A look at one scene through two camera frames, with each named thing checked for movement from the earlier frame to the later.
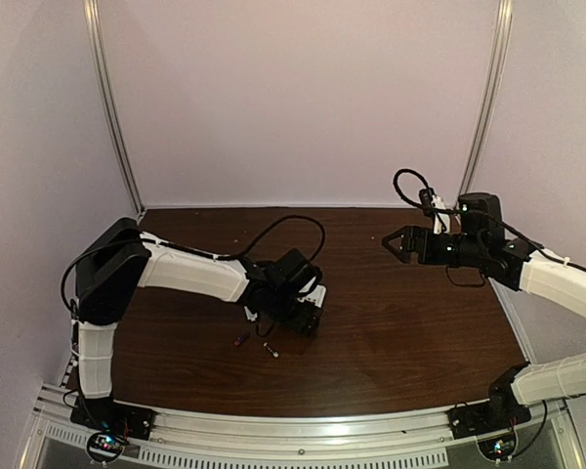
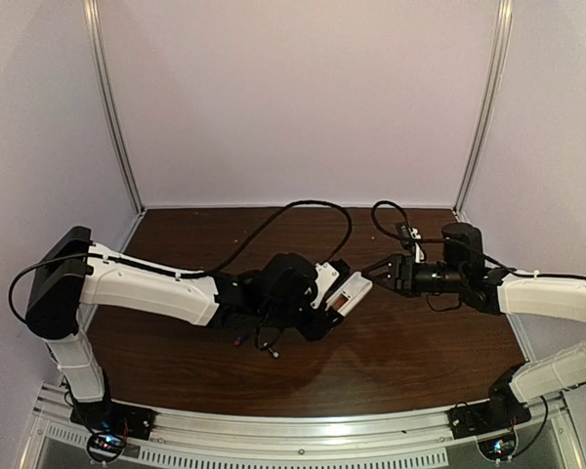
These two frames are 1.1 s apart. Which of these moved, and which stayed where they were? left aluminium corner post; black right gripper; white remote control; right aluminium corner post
Moved: black right gripper; white remote control
Stayed: left aluminium corner post; right aluminium corner post
